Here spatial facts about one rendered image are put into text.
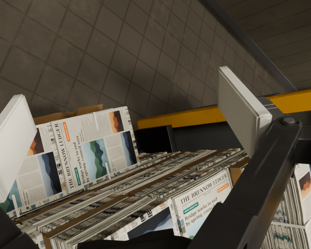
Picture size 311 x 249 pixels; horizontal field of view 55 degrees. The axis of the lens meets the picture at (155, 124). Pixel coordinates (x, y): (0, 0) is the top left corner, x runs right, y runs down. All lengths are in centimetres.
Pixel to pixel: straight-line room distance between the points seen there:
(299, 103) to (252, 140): 135
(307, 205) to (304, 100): 57
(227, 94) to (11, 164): 13
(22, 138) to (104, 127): 110
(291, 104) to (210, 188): 68
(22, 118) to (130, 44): 211
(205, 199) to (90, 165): 50
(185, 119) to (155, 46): 82
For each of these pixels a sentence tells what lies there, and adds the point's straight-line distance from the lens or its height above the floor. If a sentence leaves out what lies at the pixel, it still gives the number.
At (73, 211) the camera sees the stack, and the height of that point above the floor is 78.
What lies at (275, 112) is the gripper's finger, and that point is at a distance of 17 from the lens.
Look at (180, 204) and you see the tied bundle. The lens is 91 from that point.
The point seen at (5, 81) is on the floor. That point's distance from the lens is 179.
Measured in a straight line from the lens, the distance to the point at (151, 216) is 82.
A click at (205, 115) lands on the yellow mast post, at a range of 176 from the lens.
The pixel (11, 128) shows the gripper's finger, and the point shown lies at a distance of 19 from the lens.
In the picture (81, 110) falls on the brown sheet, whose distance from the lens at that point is 148.
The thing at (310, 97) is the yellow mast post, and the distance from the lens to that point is 149.
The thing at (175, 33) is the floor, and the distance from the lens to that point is 270.
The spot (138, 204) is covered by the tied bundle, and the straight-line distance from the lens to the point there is 90.
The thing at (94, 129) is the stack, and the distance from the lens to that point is 126.
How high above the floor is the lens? 166
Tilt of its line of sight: 46 degrees down
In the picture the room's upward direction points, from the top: 82 degrees clockwise
